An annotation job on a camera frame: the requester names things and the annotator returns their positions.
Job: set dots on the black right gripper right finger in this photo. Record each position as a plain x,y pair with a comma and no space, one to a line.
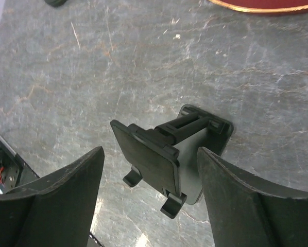
247,210

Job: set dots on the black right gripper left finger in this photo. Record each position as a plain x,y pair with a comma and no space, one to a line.
55,210

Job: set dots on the black folding phone stand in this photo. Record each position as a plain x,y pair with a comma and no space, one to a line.
165,157

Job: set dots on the black phone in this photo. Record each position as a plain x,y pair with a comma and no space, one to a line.
55,3

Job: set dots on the red round tray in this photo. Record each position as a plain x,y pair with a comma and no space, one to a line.
264,7

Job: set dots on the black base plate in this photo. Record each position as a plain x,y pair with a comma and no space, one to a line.
14,171

